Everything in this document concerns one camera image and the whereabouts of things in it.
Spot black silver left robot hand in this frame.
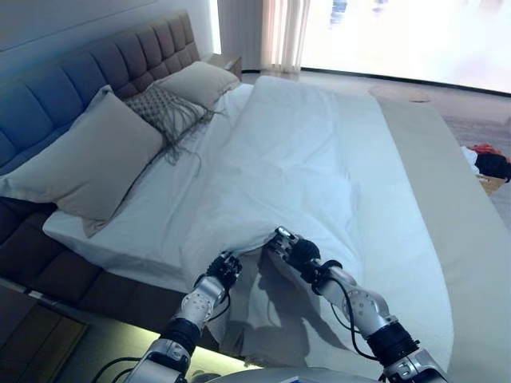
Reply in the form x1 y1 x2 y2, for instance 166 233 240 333
197 250 244 289

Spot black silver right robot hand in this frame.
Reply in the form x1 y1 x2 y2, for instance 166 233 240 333
267 226 321 277

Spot white duvet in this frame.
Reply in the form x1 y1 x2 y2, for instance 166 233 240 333
179 75 380 352

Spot white bed sheet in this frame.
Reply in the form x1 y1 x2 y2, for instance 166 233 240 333
42 82 456 372

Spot grey robot torso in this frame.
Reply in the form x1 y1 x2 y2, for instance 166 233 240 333
191 354 386 383

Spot beige bedspread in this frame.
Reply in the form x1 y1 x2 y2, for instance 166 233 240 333
215 85 511 383

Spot beige pillow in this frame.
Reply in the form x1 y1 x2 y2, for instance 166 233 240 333
153 60 240 111
0 85 164 240

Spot grey fringed woven cushion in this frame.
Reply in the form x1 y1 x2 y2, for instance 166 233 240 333
124 85 228 167

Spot wooden bedside table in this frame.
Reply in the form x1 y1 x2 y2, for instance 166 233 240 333
203 52 244 79

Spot dark nightstand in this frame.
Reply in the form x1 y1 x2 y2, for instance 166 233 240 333
0 278 91 383

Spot pile of clothes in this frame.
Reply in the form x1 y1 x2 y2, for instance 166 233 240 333
461 141 511 179

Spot beige curtain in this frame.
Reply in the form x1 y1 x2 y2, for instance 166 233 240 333
261 0 312 73

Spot bright window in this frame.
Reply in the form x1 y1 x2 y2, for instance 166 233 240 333
301 0 511 97

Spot brown tufted headboard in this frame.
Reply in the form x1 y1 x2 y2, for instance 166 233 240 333
0 10 201 176

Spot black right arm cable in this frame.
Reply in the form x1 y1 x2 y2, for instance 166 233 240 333
339 289 378 360

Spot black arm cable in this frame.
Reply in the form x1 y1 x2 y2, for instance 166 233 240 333
101 356 145 383
339 289 378 360

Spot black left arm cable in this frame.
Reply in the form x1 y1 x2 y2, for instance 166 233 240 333
101 356 145 383

